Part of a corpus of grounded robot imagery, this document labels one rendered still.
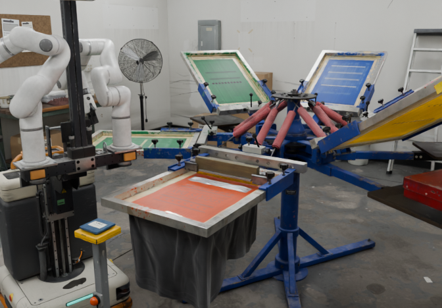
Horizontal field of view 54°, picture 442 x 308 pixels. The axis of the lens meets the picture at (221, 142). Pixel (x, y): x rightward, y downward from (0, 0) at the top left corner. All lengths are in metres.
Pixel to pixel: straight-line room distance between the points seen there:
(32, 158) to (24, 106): 0.26
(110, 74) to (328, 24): 4.50
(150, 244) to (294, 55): 4.87
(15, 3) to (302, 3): 3.71
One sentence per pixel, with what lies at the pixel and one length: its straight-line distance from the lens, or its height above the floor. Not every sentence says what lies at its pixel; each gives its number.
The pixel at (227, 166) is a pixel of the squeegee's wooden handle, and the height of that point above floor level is 1.04.
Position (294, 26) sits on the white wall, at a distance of 6.52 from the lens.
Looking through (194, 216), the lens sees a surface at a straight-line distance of 1.86.
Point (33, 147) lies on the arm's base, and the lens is 2.09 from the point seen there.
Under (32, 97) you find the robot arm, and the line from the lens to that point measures 1.97.
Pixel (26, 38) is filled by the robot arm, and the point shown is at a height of 1.69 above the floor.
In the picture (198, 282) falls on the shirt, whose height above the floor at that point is 0.67.
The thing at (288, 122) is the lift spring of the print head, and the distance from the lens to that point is 2.72.
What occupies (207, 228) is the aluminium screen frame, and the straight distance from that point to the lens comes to 1.68.
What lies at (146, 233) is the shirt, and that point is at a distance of 2.04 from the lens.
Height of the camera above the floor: 1.71
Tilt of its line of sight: 14 degrees down
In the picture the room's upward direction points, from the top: straight up
